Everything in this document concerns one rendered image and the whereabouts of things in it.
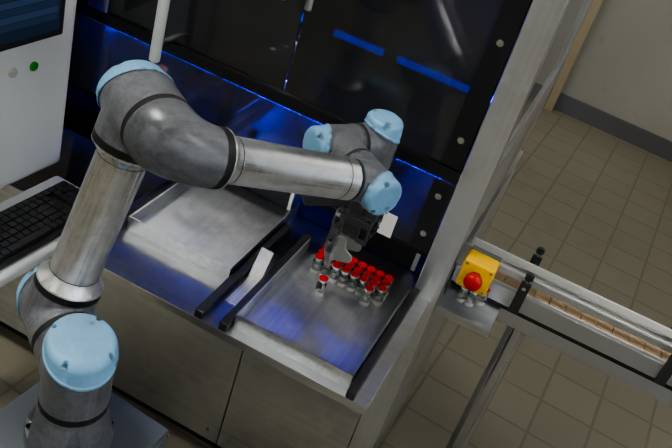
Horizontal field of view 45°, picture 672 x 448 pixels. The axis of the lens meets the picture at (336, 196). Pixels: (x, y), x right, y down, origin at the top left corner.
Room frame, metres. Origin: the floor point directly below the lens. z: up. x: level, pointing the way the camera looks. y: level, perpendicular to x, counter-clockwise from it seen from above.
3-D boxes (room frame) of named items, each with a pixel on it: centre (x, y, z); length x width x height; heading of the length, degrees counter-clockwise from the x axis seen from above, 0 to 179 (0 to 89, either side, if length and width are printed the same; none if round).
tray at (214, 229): (1.57, 0.25, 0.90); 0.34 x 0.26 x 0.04; 166
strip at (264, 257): (1.38, 0.12, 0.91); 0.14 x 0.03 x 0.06; 166
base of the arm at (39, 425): (0.95, 0.31, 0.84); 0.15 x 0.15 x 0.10
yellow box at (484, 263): (1.53, -0.35, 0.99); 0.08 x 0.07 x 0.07; 166
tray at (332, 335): (1.37, -0.05, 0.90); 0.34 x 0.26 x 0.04; 165
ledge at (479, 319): (1.57, -0.38, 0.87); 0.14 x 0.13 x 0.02; 166
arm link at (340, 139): (1.34, 0.02, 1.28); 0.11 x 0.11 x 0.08; 40
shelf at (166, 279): (1.46, 0.10, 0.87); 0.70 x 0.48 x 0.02; 76
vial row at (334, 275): (1.48, -0.08, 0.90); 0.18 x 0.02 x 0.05; 75
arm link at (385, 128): (1.42, -0.04, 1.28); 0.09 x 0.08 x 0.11; 130
